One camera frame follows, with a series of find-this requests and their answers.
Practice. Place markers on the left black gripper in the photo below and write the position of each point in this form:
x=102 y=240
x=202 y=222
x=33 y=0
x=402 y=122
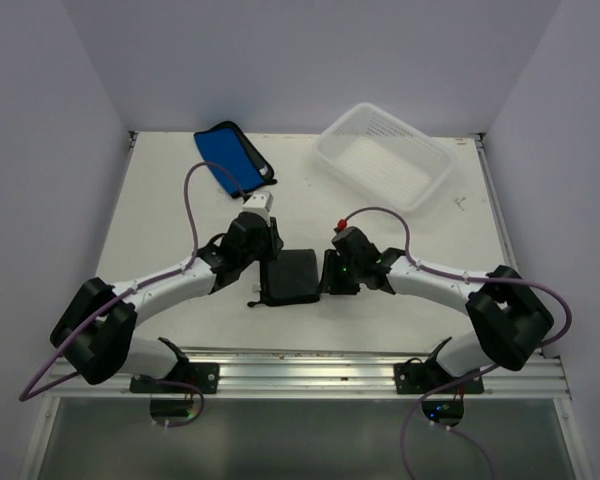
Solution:
x=274 y=242

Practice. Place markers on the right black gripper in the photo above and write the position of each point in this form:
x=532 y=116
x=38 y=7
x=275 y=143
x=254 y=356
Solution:
x=330 y=281

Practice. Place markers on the purple and black towel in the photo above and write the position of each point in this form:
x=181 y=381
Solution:
x=290 y=279

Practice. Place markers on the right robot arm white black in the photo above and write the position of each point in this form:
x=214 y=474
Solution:
x=509 y=321

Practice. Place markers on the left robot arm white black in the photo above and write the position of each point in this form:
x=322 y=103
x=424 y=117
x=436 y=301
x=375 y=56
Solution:
x=96 y=333

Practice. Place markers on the blue and black towel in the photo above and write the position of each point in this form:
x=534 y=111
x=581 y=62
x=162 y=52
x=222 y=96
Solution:
x=243 y=169

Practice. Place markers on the white plastic mesh basket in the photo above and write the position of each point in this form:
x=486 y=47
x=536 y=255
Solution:
x=383 y=158

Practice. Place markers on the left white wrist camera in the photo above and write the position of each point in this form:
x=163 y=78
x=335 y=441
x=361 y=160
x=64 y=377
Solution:
x=259 y=203

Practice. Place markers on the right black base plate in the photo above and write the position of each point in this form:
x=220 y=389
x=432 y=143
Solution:
x=415 y=376

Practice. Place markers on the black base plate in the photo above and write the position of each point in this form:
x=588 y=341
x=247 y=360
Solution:
x=203 y=375
x=415 y=376

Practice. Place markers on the aluminium mounting rail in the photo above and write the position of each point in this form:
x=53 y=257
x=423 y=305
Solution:
x=357 y=375

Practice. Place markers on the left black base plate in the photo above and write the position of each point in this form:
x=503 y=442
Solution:
x=203 y=375

